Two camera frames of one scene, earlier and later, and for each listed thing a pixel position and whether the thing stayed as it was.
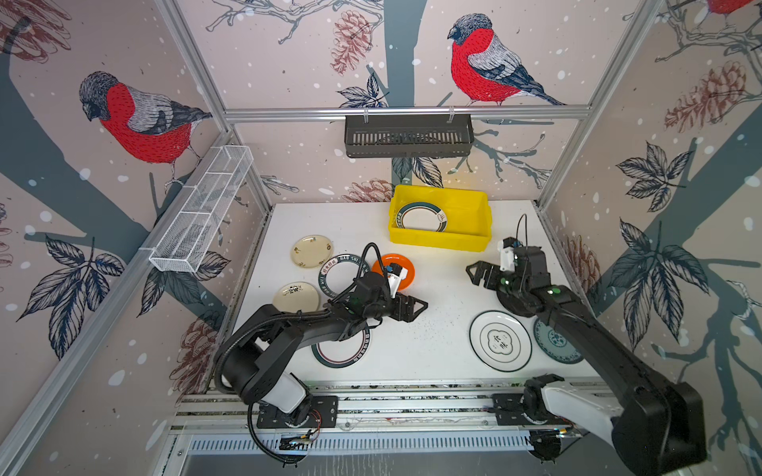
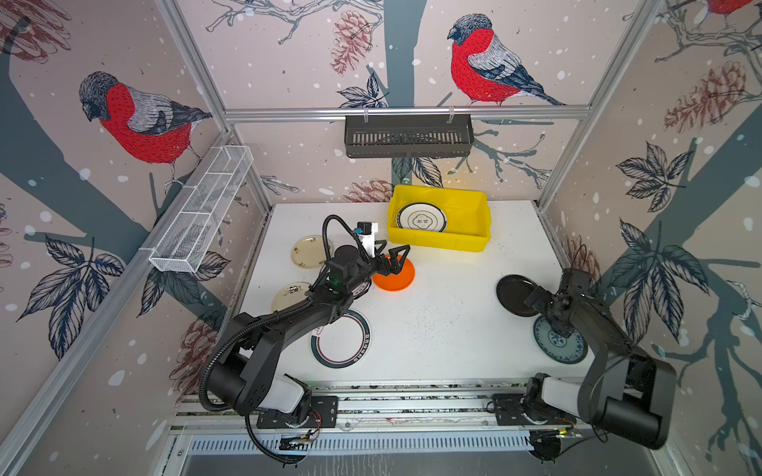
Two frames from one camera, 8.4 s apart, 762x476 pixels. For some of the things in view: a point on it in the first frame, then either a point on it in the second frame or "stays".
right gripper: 491,282 -> 542,301
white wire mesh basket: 204,204 stays
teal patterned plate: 556,343 stays
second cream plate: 293,297 stays
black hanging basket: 409,135 stays
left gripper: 409,314 -> 393,265
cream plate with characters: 311,251 stays
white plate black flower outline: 500,341 -> 422,216
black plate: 520,300 stays
